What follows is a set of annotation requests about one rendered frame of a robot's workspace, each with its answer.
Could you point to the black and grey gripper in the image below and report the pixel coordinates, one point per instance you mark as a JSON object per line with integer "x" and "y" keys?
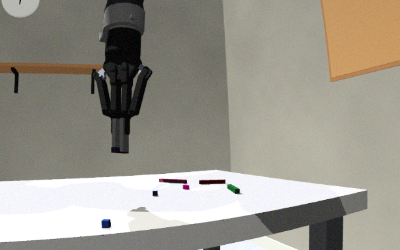
{"x": 122, "y": 63}

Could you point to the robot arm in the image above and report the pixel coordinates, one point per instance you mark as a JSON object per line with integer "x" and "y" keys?
{"x": 123, "y": 13}

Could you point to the green rod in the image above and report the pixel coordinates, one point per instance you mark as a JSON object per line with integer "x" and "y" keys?
{"x": 233, "y": 188}

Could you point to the pink rod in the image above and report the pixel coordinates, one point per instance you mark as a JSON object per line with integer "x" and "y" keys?
{"x": 180, "y": 181}

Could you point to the purple rod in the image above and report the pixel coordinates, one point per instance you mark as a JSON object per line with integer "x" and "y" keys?
{"x": 117, "y": 150}

